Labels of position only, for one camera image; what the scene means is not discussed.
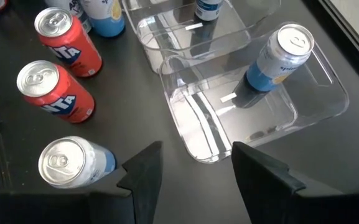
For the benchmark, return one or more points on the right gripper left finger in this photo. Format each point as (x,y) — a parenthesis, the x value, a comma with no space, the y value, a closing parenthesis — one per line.
(42,208)

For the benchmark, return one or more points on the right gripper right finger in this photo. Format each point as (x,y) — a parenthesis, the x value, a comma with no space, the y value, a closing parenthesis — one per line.
(322,210)

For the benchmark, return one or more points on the white blue Spindrift can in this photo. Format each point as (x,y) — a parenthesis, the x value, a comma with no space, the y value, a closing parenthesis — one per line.
(64,161)
(107,21)
(278,62)

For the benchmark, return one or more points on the clear plastic bin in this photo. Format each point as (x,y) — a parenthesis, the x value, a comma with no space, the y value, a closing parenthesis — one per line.
(322,102)
(229,40)

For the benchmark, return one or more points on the black aluminium table frame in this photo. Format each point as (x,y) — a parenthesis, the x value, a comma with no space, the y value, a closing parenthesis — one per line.
(338,23)

